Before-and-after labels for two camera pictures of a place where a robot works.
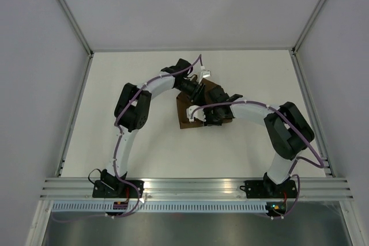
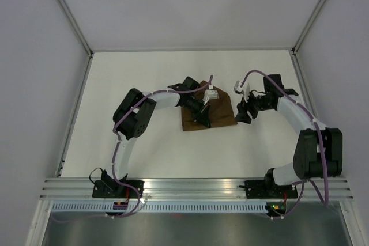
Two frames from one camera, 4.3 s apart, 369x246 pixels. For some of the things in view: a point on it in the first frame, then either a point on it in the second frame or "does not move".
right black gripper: x=208 y=123 → x=243 y=107
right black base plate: x=265 y=189 does not move
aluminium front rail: x=197 y=188 does not move
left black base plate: x=101 y=190 does not move
